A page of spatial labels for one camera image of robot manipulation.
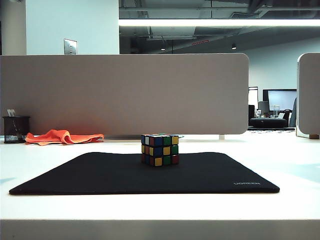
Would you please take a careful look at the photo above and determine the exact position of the grey office chair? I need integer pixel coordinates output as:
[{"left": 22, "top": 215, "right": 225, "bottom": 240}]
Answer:
[{"left": 257, "top": 101, "right": 270, "bottom": 118}]

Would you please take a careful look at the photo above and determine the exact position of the metal wall switch plate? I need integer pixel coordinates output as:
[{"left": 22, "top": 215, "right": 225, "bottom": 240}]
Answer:
[{"left": 63, "top": 38, "right": 78, "bottom": 55}]

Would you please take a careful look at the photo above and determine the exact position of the narrow grey desk divider panel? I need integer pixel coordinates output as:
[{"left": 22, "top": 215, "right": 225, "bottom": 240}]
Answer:
[{"left": 296, "top": 52, "right": 320, "bottom": 139}]

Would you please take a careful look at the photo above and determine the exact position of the large display screen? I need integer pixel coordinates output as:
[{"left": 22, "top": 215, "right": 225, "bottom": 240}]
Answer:
[{"left": 262, "top": 88, "right": 298, "bottom": 113}]

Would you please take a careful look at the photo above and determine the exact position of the black mesh pen holder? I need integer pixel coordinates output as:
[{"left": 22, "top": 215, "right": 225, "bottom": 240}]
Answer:
[{"left": 2, "top": 115, "right": 31, "bottom": 144}]

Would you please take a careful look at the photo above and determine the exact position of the long ceiling light strip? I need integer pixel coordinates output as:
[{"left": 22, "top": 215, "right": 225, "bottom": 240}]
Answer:
[{"left": 118, "top": 18, "right": 320, "bottom": 27}]

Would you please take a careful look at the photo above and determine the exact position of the orange cloth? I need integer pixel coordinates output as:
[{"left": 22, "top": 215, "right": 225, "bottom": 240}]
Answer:
[{"left": 24, "top": 129, "right": 105, "bottom": 146}]

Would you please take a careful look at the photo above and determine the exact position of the white whiteboard stand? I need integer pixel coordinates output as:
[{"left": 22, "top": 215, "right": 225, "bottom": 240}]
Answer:
[{"left": 248, "top": 86, "right": 259, "bottom": 111}]

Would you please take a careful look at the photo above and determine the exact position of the black mouse pad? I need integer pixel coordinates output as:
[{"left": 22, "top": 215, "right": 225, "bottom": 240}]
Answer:
[{"left": 8, "top": 151, "right": 280, "bottom": 196}]

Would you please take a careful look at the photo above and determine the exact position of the wide grey desk divider panel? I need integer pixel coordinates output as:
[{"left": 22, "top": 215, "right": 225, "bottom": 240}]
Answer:
[{"left": 0, "top": 52, "right": 250, "bottom": 136}]

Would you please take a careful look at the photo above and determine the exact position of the multicolour puzzle cube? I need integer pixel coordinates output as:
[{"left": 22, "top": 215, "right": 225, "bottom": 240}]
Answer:
[{"left": 140, "top": 133, "right": 180, "bottom": 168}]

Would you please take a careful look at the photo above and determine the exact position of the round black ottoman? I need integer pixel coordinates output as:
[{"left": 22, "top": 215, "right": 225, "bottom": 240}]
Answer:
[{"left": 249, "top": 117, "right": 288, "bottom": 129}]

